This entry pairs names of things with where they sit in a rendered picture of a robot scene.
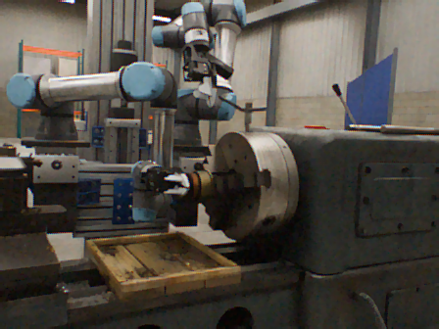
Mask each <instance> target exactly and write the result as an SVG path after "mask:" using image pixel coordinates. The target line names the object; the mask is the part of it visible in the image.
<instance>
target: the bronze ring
mask: <svg viewBox="0 0 439 329"><path fill-rule="evenodd" d="M185 176H187V179H188V180H189V191H188V192H187V194H185V195H184V197H183V198H184V200H188V201H193V202H205V203H208V202H210V201H211V199H212V198H213V197H216V196H217V195H218V194H219V191H215V181H214V178H213V176H216V175H212V174H211V172H210V171H209V170H207V169H203V170H202V171H193V172H185Z"/></svg>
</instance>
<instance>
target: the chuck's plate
mask: <svg viewBox="0 0 439 329"><path fill-rule="evenodd" d="M262 133H265V132H262ZM266 134H267V135H269V136H270V138H273V139H274V142H276V143H277V145H278V146H279V149H280V150H281V151H282V154H283V158H284V159H285V162H286V164H287V168H288V179H289V195H288V206H287V210H286V212H285V215H284V218H283V220H282V221H281V223H280V226H279V227H278V228H277V229H276V230H275V232H274V233H273V234H271V235H269V236H267V238H268V237H274V236H276V235H278V234H281V233H282V232H284V230H285V229H286V228H287V227H288V226H289V224H290V222H291V221H292V220H293V216H294V214H295V211H296V209H297V207H298V204H297V203H298V197H299V176H298V171H297V165H296V162H295V160H294V157H293V155H292V152H291V151H290V149H289V147H288V145H287V144H286V143H285V142H284V141H283V139H282V138H279V136H277V135H276V134H274V133H266Z"/></svg>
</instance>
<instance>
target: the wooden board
mask: <svg viewBox="0 0 439 329"><path fill-rule="evenodd" d="M176 238H177V240H180V241H179V242H178V241H176V242H174V243H173V241H175V240H174V239H176ZM178 238H179V239H178ZM162 240H163V241H167V240H172V242H168V245H166V243H167V242H166V243H164V242H159V243H158V242H157V241H162ZM193 240H194V241H193ZM195 240H196V241H195ZM146 241H147V242H148V243H147V242H146ZM154 241H156V242H155V243H152V242H154ZM138 242H139V244H138ZM141 242H143V243H141ZM182 242H184V243H183V244H182V245H183V246H184V247H185V245H184V244H186V247H185V248H186V249H185V248H184V247H183V246H181V247H180V248H181V250H180V249H179V245H180V244H181V243H182ZM156 243H157V245H156ZM160 243H161V244H160ZM176 243H180V244H176ZM125 244H126V245H125ZM130 244H131V245H132V246H131V245H130ZM134 244H135V245H134ZM188 244H189V245H188ZM144 245H146V246H148V247H146V246H144ZM172 245H173V246H172ZM175 245H176V246H177V248H176V249H175V250H173V249H174V246H175ZM187 245H188V246H189V247H190V246H191V248H190V250H188V247H187ZM99 246H100V249H97V248H99ZM103 246H105V249H107V248H108V251H107V250H105V249H104V247H103ZM107 246H109V247H107ZM134 246H135V247H134ZM161 246H163V248H161ZM165 246H167V247H165ZM170 246H172V249H171V248H170ZM85 247H86V248H85V254H86V255H87V256H88V257H89V260H90V261H92V263H93V264H94V266H95V268H96V269H97V271H98V272H99V274H100V275H101V276H102V277H103V280H105V282H106V283H107V285H108V286H109V288H110V289H111V290H112V292H113V293H114V295H116V298H117V299H118V301H120V302H121V303H123V302H128V301H133V300H139V299H144V298H154V297H159V296H163V295H164V293H165V294H166V295H169V294H175V293H180V292H186V291H193V290H201V289H204V288H205V287H206V288H210V287H215V286H219V285H230V284H236V283H240V279H241V267H240V265H236V263H234V262H233V261H232V260H229V259H226V257H224V256H221V255H220V254H219V253H218V252H215V251H213V250H211V249H210V248H209V247H206V246H205V245H204V244H203V243H202V242H199V241H197V239H195V238H192V237H191V236H189V235H188V234H186V233H184V232H183V231H181V232H177V233H176V232H175V233H164V234H162V233H160V234H143V235H139V236H138V235H135V236H134V235H129V236H121V237H116V238H115V237H112V238H101V239H100V240H99V239H91V240H86V241H85ZM93 247H95V248H93ZM102 247H103V248H102ZM112 247H113V248H112ZM192 247H194V248H195V249H194V252H193V249H192ZM110 248H112V249H111V250H110ZM152 248H153V250H152ZM154 248H156V249H154ZM165 249H167V250H166V251H165ZM191 249H192V250H191ZM99 250H100V251H99ZM168 250H169V251H168ZM176 250H177V253H179V254H175V253H174V252H176ZM185 250H187V251H185ZM96 251H97V252H96ZM105 251H107V252H105ZM144 251H146V253H145V252H144ZM196 251H198V252H196ZM114 252H116V253H115V254H114ZM131 252H133V253H132V254H130V253H131ZM185 253H187V254H185ZM189 253H190V254H189ZM200 253H201V255H200ZM182 254H183V255H182ZM193 255H194V256H193ZM197 255H198V256H197ZM199 255H200V256H199ZM203 255H205V256H204V257H202V256H203ZM185 256H187V257H188V259H186V257H185ZM191 256H193V257H191ZM195 257H196V258H195ZM197 257H199V259H198V260H197ZM201 257H202V258H201ZM208 258H209V259H208ZM195 260H197V261H195ZM210 260H212V261H210ZM188 261H189V262H188ZM190 261H192V262H190ZM207 261H208V262H207ZM193 262H195V263H197V264H201V265H202V263H203V264H205V265H203V266H201V265H194V263H193ZM201 262H202V263H201ZM206 262H207V263H206ZM187 263H191V264H189V265H187ZM186 265H187V266H186ZM211 265H212V266H211ZM215 265H217V266H215ZM189 266H192V269H193V271H192V269H191V267H189ZM199 266H200V267H199ZM206 266H207V268H206ZM112 267H113V268H112ZM150 267H151V268H150ZM152 267H154V268H152ZM195 267H196V268H195ZM215 267H218V268H215ZM163 268H165V270H163ZM198 268H199V269H198ZM152 269H153V270H152ZM159 269H161V270H159ZM190 269H191V270H190ZM140 270H141V271H142V272H141V271H140ZM181 270H182V271H181ZM196 270H197V271H196ZM131 271H133V273H131ZM144 271H147V274H149V275H148V276H145V277H144V276H143V275H145V274H146V273H145V272H144ZM148 271H150V272H151V273H150V272H148ZM154 271H155V272H156V274H158V275H159V276H161V277H156V274H155V273H154ZM159 271H160V272H161V273H162V272H164V273H162V274H160V272H159ZM140 272H141V273H140ZM125 273H126V274H125ZM135 273H136V274H135ZM142 274H143V275H142ZM120 275H122V277H119V276H120ZM132 275H134V276H132ZM152 275H153V276H152ZM150 276H152V277H150ZM125 277H126V278H125ZM128 277H130V278H128ZM142 277H143V278H142ZM147 277H149V280H148V279H147ZM125 280H127V281H125ZM131 280H132V281H131ZM121 282H122V283H121Z"/></svg>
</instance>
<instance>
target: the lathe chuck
mask: <svg viewBox="0 0 439 329"><path fill-rule="evenodd" d="M219 145H220V148H221V150H222V152H223V156H224V159H225V160H226V163H227V167H228V168H229V169H234V170H235V171H236V174H237V173H240V172H263V171H264V169H266V170H267V172H268V173H269V183H270V186H269V187H268V189H266V186H259V187H255V188H250V189H241V190H232V191H219V193H224V192H225V193H235V194H236V195H237V198H236V200H234V201H232V202H231V206H230V210H229V213H228V217H227V225H226V228H225V233H224V236H225V237H226V238H229V239H231V240H235V241H237V240H245V239H254V238H267V236H269V235H271V234H273V233H274V232H275V230H276V229H277V228H278V227H279V226H280V223H281V221H282V220H283V218H284V215H285V212H286V210H287V206H288V195H289V179H288V168H287V164H286V162H285V159H284V158H283V154H282V151H281V150H280V149H279V146H278V145H277V143H276V142H274V139H273V138H270V136H269V135H267V134H265V133H262V132H250V131H249V132H245V131H229V132H227V133H224V135H223V136H222V137H221V138H220V139H219ZM270 216H273V217H274V221H273V223H272V224H270V225H264V221H265V220H267V218H268V217H270Z"/></svg>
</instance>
